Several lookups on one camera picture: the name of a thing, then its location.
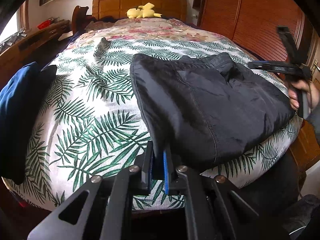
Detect black jacket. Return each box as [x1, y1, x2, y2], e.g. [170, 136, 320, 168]
[130, 53, 294, 171]

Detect grey sleeve forearm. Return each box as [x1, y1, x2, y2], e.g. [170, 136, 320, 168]
[306, 103, 320, 135]

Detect blue folded clothes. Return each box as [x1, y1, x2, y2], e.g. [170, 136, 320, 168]
[1, 62, 57, 185]

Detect person's right hand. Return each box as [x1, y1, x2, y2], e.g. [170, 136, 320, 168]
[288, 80, 317, 111]

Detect wooden louvered wardrobe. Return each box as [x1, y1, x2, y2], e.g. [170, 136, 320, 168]
[195, 0, 313, 61]

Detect palm leaf bedspread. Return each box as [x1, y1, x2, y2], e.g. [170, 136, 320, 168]
[2, 37, 302, 210]

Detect yellow plush toy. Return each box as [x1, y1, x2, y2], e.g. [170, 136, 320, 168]
[126, 3, 162, 18]

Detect floral quilt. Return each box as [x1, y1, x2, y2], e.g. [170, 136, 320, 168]
[71, 18, 225, 47]

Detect wooden headboard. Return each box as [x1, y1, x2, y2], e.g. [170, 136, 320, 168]
[91, 0, 188, 23]

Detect long wooden desk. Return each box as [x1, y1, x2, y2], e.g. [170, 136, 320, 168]
[1, 20, 69, 88]

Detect wooden chair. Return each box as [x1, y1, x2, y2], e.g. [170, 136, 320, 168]
[71, 5, 96, 34]

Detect red bowl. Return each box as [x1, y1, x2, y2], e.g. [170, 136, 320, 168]
[37, 20, 52, 30]

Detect metal door handle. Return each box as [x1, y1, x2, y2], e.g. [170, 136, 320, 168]
[310, 59, 319, 75]

